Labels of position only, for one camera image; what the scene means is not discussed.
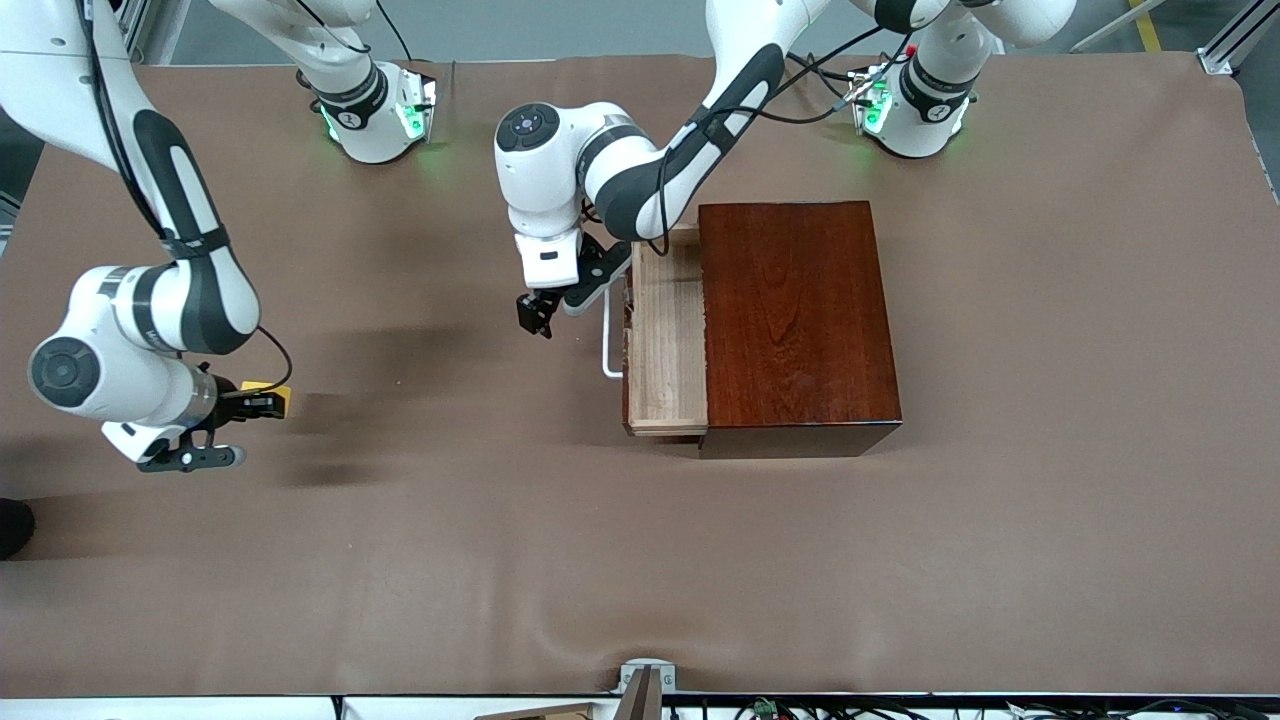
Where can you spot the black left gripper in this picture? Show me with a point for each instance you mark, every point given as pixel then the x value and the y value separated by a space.
pixel 537 307

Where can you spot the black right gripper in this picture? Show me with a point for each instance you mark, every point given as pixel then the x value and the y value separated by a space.
pixel 243 404

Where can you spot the yellow block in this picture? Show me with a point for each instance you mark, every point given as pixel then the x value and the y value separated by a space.
pixel 268 387

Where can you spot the light wooden drawer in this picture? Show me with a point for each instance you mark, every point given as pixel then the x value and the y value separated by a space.
pixel 665 380

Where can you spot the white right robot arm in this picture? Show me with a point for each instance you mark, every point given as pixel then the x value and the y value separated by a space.
pixel 110 385

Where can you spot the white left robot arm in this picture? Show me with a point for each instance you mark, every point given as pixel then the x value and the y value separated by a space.
pixel 540 180

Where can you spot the brown table mat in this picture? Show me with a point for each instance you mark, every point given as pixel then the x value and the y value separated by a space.
pixel 400 560

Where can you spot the dark brown wooden cabinet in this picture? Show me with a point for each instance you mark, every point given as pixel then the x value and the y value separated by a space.
pixel 800 320

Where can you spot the black round object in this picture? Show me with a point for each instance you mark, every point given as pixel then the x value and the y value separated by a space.
pixel 12 528

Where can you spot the light wooden board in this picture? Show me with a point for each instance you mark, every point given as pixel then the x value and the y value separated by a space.
pixel 550 713

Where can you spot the grey metal bracket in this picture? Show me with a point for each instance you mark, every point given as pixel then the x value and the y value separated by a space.
pixel 648 690

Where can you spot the aluminium frame profile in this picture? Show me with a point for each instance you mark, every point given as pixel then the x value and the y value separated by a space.
pixel 1213 60
pixel 138 20

